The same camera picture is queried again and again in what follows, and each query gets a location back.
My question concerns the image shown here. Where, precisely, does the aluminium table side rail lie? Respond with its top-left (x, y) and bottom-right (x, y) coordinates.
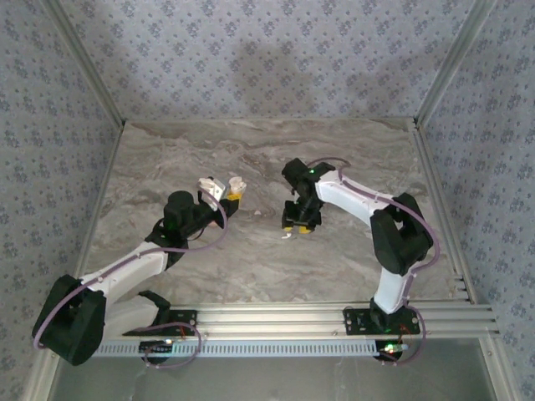
top-left (20, 119), bottom-right (127, 401)
top-left (407, 117), bottom-right (480, 306)

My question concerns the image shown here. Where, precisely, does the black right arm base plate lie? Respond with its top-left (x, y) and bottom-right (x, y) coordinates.
top-left (342, 307), bottom-right (421, 338)

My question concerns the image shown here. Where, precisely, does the aluminium mounting rail beam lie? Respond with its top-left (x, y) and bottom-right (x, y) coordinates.
top-left (120, 303), bottom-right (501, 340)

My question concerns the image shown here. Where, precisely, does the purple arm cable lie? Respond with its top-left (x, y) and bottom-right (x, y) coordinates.
top-left (307, 156), bottom-right (440, 368)
top-left (32, 185), bottom-right (229, 371)

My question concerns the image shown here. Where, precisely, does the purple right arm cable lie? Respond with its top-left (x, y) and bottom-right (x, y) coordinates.
top-left (307, 156), bottom-right (440, 368)

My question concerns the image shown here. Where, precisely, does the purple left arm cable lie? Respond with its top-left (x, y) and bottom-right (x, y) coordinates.
top-left (32, 185), bottom-right (229, 371)

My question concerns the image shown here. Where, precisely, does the aluminium frame corner post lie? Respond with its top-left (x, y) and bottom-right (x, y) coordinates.
top-left (412, 0), bottom-right (499, 126)
top-left (41, 0), bottom-right (127, 127)

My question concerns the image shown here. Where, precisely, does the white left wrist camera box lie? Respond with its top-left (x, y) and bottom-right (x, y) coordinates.
top-left (196, 176), bottom-right (230, 202)

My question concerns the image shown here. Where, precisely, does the grey slotted cable duct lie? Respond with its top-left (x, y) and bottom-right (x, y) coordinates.
top-left (92, 338), bottom-right (405, 359)

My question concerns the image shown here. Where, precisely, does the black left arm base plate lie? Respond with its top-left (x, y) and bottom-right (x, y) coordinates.
top-left (122, 307), bottom-right (199, 338)

